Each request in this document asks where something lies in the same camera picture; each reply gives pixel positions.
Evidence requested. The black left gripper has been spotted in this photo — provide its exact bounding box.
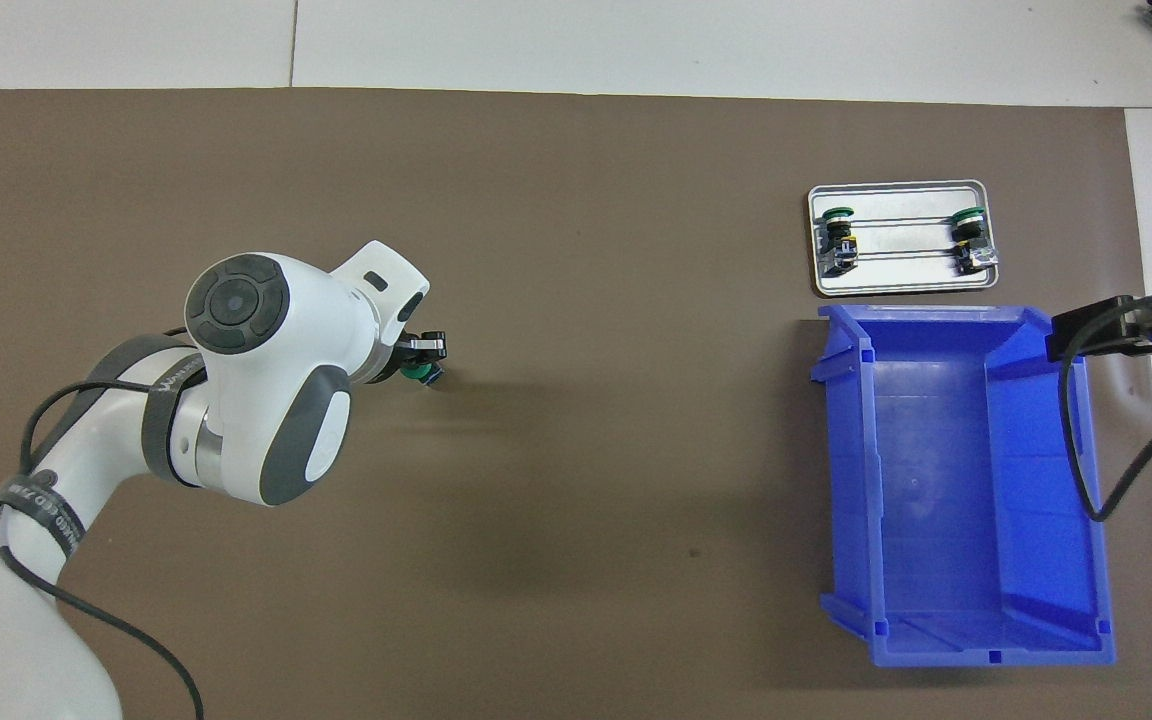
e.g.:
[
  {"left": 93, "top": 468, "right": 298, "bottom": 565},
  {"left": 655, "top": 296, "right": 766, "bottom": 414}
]
[{"left": 374, "top": 329, "right": 449, "bottom": 384}]

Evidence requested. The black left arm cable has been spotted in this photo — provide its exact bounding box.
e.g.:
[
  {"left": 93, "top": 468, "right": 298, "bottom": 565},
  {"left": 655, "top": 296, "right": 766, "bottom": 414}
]
[{"left": 0, "top": 325, "right": 207, "bottom": 720}]

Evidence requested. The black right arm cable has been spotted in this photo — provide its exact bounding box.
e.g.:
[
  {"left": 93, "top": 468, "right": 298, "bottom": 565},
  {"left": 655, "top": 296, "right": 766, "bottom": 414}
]
[{"left": 1058, "top": 295, "right": 1152, "bottom": 523}]

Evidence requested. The silver metal tray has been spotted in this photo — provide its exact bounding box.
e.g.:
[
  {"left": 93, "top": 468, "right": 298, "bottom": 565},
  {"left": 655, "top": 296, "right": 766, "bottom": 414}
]
[{"left": 807, "top": 179, "right": 1000, "bottom": 299}]

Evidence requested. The blue plastic storage bin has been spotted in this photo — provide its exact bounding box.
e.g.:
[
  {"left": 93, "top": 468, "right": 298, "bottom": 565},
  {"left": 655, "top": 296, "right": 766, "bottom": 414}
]
[{"left": 810, "top": 303, "right": 1117, "bottom": 669}]

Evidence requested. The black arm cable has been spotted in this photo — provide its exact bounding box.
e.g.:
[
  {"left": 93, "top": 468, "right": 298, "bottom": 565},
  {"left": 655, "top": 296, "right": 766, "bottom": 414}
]
[
  {"left": 0, "top": 325, "right": 207, "bottom": 720},
  {"left": 1058, "top": 295, "right": 1152, "bottom": 523}
]

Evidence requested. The brown paper table mat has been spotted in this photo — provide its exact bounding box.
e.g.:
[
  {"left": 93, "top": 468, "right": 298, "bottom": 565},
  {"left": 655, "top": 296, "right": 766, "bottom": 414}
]
[{"left": 0, "top": 88, "right": 1152, "bottom": 720}]

